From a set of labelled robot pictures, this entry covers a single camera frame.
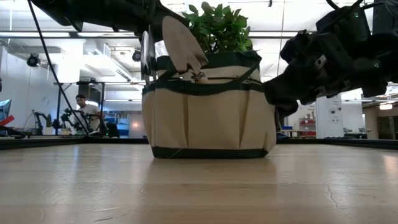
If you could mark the black metal frame stand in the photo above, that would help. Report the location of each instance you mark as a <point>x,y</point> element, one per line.
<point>59,102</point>

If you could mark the person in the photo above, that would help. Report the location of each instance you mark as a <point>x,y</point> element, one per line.
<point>88,110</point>

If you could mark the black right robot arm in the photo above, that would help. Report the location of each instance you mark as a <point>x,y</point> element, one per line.
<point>385,46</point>

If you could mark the black overhead light beam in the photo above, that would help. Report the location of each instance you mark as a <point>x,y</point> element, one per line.
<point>74,34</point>

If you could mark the white pillar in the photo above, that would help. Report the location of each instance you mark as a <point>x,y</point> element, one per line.
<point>328,118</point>

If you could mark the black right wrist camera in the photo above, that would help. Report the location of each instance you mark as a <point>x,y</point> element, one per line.
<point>345,28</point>

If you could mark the beige green gardening bag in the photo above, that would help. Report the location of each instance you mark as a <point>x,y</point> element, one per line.
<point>211,124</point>

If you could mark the black ceiling camera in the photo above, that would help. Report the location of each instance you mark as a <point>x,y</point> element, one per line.
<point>136,55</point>
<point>33,59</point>

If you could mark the black table frame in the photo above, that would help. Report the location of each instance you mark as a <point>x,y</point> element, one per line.
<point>118,141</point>

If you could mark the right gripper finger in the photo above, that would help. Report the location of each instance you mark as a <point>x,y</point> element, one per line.
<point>289,88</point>
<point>287,109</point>

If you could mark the red shelf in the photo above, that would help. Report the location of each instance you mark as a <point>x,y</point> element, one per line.
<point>308,122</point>

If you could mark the black background robot arm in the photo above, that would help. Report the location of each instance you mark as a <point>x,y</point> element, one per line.
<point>40,116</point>

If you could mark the potted green artificial plant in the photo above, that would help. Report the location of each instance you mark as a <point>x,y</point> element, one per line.
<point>224,28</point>

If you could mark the blue storage bins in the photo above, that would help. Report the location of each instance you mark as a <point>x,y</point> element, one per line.
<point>122,127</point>

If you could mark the computer monitor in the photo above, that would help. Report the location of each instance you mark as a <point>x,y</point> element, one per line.
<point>4,110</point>

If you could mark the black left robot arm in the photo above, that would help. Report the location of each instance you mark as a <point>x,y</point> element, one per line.
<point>93,12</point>

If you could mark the red and black bar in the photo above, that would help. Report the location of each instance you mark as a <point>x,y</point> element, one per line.
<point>7,120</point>

